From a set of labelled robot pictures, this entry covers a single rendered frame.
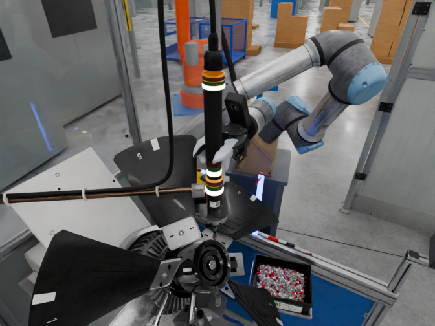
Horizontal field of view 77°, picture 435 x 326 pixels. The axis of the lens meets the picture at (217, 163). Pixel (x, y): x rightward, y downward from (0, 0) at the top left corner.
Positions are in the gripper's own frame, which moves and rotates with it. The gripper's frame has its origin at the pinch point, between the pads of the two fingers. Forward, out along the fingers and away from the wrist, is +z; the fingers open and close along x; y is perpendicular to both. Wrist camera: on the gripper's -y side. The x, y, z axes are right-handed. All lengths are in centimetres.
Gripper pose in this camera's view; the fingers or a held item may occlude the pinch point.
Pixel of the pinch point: (206, 152)
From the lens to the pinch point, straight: 57.5
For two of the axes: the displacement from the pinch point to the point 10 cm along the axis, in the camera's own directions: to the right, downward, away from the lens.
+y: 0.0, 8.3, 5.5
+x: -8.7, -2.8, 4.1
